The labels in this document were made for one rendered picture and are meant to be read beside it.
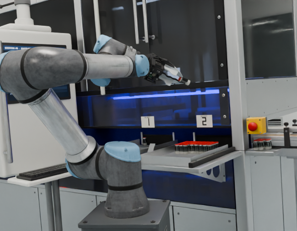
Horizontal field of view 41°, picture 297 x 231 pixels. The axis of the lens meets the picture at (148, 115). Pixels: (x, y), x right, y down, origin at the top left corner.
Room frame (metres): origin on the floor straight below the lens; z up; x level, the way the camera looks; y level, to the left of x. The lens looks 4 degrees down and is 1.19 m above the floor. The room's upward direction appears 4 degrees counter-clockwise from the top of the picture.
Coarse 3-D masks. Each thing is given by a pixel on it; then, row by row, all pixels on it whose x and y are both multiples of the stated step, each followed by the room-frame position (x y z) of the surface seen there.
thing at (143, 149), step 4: (136, 140) 2.23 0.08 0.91; (176, 140) 2.09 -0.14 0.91; (160, 144) 1.97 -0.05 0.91; (164, 144) 1.99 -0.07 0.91; (168, 144) 2.03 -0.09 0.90; (172, 144) 2.05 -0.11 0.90; (140, 148) 2.09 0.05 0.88; (144, 148) 1.86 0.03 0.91; (156, 148) 1.93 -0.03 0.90; (140, 152) 1.83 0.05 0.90
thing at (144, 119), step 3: (141, 117) 2.13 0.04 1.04; (144, 117) 2.12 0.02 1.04; (147, 117) 2.11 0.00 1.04; (150, 117) 2.10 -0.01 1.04; (153, 117) 2.09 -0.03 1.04; (141, 120) 2.13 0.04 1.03; (144, 120) 2.12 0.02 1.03; (147, 120) 2.11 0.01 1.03; (150, 120) 2.10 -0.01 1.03; (153, 120) 2.09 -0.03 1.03; (141, 123) 2.13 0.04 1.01; (144, 123) 2.12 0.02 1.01; (147, 123) 2.11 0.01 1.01; (150, 123) 2.10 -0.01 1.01; (153, 123) 2.09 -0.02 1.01; (144, 126) 2.12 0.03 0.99; (147, 126) 2.11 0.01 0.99; (150, 126) 2.10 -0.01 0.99; (153, 126) 2.09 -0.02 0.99
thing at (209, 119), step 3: (198, 117) 1.93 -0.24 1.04; (201, 117) 1.92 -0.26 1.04; (207, 117) 1.90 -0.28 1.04; (210, 117) 1.89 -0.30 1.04; (198, 120) 1.93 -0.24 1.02; (201, 120) 1.92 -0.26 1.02; (204, 120) 1.91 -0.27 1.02; (207, 120) 1.90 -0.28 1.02; (210, 120) 1.89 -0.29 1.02; (198, 123) 1.93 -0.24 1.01; (201, 123) 1.92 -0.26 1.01; (204, 123) 1.91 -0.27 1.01; (207, 123) 1.90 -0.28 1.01; (210, 123) 1.89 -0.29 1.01; (198, 126) 1.93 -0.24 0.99; (201, 126) 1.92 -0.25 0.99; (204, 126) 1.91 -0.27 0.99; (207, 126) 1.90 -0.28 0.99; (210, 126) 1.89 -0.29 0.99
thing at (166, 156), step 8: (152, 152) 1.76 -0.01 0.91; (160, 152) 1.81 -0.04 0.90; (168, 152) 1.87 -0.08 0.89; (208, 152) 1.65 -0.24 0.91; (144, 160) 1.67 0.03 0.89; (152, 160) 1.64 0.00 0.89; (160, 160) 1.62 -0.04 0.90; (168, 160) 1.59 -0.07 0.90; (176, 160) 1.57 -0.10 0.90; (184, 160) 1.55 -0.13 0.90; (192, 160) 1.54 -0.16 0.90
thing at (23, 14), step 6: (18, 0) 2.16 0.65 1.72; (24, 0) 2.17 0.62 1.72; (30, 0) 2.21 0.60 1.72; (0, 6) 2.18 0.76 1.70; (18, 6) 2.17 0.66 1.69; (24, 6) 2.17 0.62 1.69; (18, 12) 2.17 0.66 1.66; (24, 12) 2.17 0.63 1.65; (18, 18) 2.17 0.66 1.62; (24, 18) 2.16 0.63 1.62; (30, 18) 2.19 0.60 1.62; (30, 24) 2.18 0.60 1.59
